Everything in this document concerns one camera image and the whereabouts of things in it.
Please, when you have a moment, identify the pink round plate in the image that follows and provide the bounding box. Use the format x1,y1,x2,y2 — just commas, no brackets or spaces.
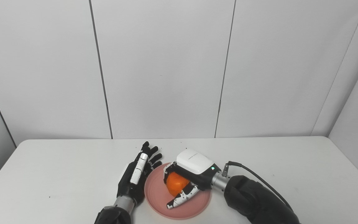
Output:
144,162,212,220

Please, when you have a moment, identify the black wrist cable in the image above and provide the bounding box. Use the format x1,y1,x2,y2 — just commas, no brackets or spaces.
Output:
223,161,294,212

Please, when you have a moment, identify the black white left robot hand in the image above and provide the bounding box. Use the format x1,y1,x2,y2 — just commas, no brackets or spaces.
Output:
117,142,163,206

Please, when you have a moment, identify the orange fruit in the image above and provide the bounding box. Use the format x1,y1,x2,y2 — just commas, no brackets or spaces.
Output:
166,172,190,197

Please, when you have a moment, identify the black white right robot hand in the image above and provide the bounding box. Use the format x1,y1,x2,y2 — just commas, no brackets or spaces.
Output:
163,149,221,209

